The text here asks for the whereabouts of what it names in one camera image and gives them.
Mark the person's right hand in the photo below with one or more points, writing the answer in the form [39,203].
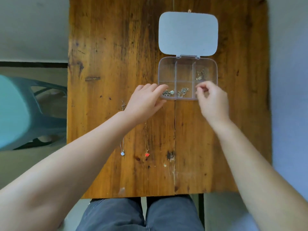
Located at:
[215,103]

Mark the person's left hand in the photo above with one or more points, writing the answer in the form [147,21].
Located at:
[142,103]

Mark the person's right thumb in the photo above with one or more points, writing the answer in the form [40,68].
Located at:
[198,94]

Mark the person's left thumb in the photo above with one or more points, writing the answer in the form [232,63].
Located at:
[161,104]

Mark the clear compartment box grey lid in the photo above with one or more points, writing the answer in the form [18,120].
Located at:
[187,33]

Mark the person's left forearm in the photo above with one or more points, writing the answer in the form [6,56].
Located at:
[72,165]

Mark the person's right forearm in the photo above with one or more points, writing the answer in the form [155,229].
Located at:
[252,170]

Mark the dark silver charm cluster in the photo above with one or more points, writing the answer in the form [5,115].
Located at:
[166,93]

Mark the gold pendant jewelry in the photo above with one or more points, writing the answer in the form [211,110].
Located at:
[199,75]

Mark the black table leg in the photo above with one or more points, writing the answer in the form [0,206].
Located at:
[201,209]

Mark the grey trousers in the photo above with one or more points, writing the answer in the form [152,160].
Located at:
[115,214]

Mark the teal plastic chair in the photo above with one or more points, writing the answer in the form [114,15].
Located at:
[21,113]

